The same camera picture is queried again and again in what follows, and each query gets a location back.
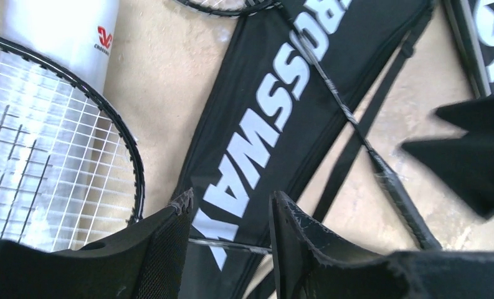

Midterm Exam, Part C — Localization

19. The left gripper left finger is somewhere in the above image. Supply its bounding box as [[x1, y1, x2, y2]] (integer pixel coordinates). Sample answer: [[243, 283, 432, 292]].
[[0, 190, 193, 298]]

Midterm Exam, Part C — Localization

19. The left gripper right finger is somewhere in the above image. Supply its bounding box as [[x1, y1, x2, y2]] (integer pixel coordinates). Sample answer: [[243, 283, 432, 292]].
[[269, 191, 494, 298]]

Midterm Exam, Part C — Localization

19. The black SPORT racket bag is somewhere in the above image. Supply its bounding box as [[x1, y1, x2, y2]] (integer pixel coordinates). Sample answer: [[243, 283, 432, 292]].
[[442, 0, 494, 97]]

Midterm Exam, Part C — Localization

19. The white shuttlecock tube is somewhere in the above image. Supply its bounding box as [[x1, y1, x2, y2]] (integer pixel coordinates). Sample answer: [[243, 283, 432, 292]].
[[0, 0, 120, 249]]

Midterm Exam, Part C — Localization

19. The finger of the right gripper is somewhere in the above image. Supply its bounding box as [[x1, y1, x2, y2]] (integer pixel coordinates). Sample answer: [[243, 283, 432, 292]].
[[401, 95, 494, 219]]

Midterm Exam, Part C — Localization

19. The black racket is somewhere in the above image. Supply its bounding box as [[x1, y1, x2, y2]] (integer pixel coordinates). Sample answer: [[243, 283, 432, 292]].
[[177, 1, 442, 250], [0, 36, 145, 252]]

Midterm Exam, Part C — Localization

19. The black CROSSWAY racket bag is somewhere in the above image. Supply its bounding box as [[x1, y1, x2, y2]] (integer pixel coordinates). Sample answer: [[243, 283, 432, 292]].
[[170, 0, 437, 299]]

